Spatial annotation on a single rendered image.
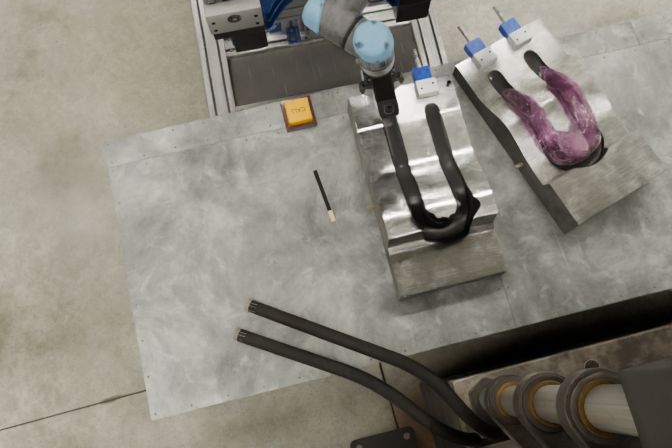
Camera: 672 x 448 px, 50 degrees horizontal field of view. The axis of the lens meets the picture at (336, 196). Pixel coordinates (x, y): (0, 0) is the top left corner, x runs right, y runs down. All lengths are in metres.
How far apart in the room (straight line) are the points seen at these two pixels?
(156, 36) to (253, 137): 1.17
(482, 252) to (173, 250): 0.75
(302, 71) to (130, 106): 0.69
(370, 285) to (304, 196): 0.28
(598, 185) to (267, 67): 1.28
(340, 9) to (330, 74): 1.12
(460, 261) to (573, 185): 0.32
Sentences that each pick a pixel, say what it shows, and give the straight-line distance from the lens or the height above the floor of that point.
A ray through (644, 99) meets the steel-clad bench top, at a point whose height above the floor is 0.80.
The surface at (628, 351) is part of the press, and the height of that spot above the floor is 0.79.
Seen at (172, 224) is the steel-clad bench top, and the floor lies 0.80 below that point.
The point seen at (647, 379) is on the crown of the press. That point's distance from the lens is 0.70.
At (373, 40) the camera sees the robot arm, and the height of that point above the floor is 1.29.
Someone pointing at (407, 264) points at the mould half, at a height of 0.86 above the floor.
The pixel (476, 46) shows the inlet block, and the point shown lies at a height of 0.87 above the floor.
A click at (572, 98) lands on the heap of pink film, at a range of 1.84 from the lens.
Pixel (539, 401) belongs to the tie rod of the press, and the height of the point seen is 1.33.
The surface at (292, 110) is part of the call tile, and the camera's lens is 1.82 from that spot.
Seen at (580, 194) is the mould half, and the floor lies 0.91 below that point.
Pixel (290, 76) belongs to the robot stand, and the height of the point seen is 0.21.
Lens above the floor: 2.52
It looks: 75 degrees down
